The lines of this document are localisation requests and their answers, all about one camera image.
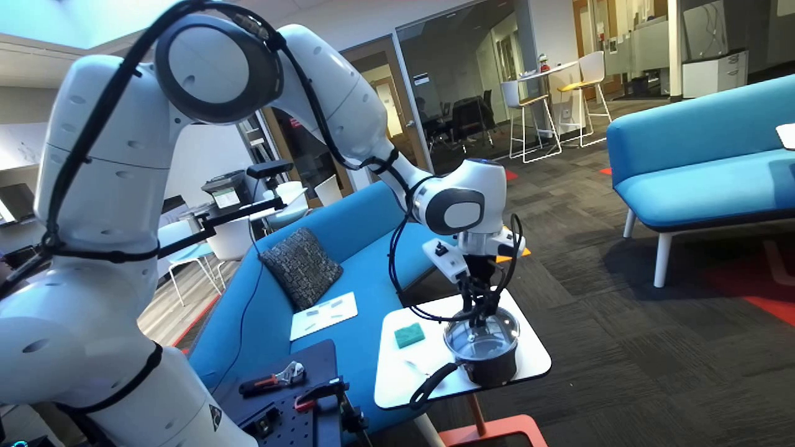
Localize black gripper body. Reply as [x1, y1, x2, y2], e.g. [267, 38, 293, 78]
[456, 246, 504, 293]

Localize teal green sponge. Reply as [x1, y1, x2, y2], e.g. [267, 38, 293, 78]
[393, 320, 427, 350]

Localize white side table red base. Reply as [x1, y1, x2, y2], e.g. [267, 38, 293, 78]
[370, 290, 553, 447]

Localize white paper sheet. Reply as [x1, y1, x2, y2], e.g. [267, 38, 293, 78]
[288, 290, 362, 345]

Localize white bar stool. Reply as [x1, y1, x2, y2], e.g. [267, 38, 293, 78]
[501, 78, 565, 166]

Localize grey patterned pillow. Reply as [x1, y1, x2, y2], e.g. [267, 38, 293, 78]
[256, 226, 345, 314]

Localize yellow seat bar stool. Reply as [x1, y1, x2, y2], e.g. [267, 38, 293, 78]
[553, 50, 616, 153]

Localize black mounting board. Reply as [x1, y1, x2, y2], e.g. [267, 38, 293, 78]
[211, 339, 373, 447]

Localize blue corner sofa white legs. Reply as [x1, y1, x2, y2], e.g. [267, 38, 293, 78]
[604, 72, 795, 290]

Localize white chair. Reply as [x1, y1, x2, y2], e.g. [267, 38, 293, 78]
[159, 217, 256, 310]

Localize white cabinet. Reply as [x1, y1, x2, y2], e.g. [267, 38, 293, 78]
[678, 48, 753, 103]

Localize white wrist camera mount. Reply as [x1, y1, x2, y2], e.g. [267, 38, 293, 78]
[419, 236, 467, 288]

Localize steel pot with black handle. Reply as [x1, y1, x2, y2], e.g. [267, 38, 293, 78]
[408, 309, 524, 410]

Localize red handled clamp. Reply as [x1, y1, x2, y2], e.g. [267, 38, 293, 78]
[291, 377, 349, 418]
[237, 364, 307, 401]

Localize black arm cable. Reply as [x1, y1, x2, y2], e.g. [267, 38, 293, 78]
[37, 0, 526, 326]

